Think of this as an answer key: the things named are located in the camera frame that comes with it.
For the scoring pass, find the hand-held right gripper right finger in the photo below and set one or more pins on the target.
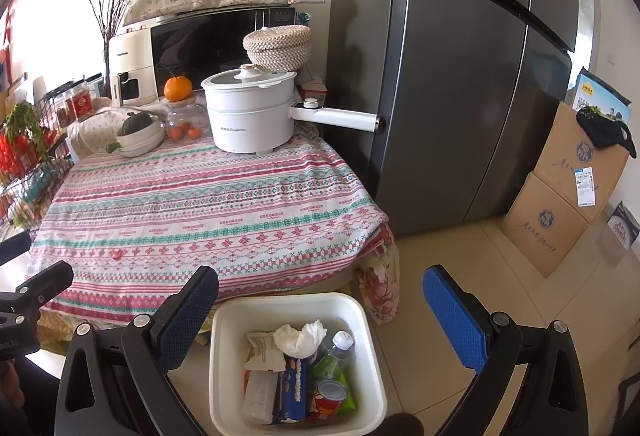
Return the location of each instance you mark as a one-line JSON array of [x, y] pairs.
[[452, 316]]

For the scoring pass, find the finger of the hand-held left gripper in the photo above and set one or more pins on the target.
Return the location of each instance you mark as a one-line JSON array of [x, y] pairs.
[[15, 248], [47, 283]]

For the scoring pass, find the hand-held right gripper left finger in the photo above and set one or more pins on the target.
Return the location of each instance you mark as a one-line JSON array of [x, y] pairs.
[[197, 311]]

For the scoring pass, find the white plastic bin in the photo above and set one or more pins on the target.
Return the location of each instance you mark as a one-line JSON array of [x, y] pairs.
[[225, 316]]

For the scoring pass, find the paper drink carton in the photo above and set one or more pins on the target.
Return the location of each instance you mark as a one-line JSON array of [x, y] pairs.
[[260, 351]]

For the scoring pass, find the white tissue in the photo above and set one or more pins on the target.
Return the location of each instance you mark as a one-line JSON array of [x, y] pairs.
[[300, 338]]

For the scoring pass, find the clear bottle with white cap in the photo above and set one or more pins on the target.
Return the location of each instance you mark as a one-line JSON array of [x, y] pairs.
[[342, 341]]

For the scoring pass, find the blue snack packet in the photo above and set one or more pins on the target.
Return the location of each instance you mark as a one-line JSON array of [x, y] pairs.
[[292, 386]]

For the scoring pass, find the green snack bag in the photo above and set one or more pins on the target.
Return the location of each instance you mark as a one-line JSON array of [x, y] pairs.
[[327, 368]]

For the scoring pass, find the red drink can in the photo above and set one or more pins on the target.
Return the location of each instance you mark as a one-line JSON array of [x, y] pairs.
[[327, 393]]

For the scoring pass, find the floral table skirt cloth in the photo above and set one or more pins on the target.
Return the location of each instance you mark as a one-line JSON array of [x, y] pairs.
[[380, 286]]

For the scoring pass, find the patterned striped tablecloth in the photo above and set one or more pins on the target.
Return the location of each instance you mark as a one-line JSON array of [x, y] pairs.
[[200, 216]]

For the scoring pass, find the green leafy plant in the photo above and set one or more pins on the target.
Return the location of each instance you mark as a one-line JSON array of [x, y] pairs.
[[22, 120]]

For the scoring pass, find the white dotted cloth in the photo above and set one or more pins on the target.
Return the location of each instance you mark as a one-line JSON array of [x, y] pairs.
[[90, 130]]

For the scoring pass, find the jar with red label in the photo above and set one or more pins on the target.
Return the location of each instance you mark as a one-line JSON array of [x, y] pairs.
[[80, 103]]

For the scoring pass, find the stack of white bowls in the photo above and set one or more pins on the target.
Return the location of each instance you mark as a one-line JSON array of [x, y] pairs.
[[142, 143]]

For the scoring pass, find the green pumpkin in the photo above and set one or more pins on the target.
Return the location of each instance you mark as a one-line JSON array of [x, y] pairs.
[[135, 121]]

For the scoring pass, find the small tangerine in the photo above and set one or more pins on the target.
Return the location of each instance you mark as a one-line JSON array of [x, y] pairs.
[[193, 131], [175, 132]]

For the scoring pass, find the printed package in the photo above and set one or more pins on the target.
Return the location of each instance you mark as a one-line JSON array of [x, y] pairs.
[[625, 228]]

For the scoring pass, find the glass jar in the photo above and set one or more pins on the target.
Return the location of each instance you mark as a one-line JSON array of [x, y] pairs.
[[180, 115]]

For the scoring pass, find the white electric cooking pot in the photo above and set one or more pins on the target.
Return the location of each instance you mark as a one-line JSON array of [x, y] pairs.
[[250, 120]]

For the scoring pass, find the large orange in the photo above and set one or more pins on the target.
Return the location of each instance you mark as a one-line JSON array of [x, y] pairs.
[[178, 88]]

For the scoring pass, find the black cloth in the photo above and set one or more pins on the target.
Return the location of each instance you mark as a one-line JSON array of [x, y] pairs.
[[602, 130]]

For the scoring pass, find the red and white box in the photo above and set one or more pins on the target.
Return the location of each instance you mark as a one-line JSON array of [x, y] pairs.
[[314, 90]]

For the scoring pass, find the grey refrigerator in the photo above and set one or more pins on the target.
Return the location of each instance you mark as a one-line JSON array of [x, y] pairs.
[[450, 65]]

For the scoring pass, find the bare twig branches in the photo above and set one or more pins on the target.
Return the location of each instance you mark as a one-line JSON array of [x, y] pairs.
[[112, 15]]

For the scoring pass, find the black-fronted oven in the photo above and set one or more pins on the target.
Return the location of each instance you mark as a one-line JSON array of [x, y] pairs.
[[200, 45]]

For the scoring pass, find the blue printed booklet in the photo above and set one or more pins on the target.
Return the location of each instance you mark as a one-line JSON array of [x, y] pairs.
[[600, 93]]

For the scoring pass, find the woven basket with lid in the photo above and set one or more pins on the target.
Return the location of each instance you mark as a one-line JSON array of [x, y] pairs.
[[277, 48]]

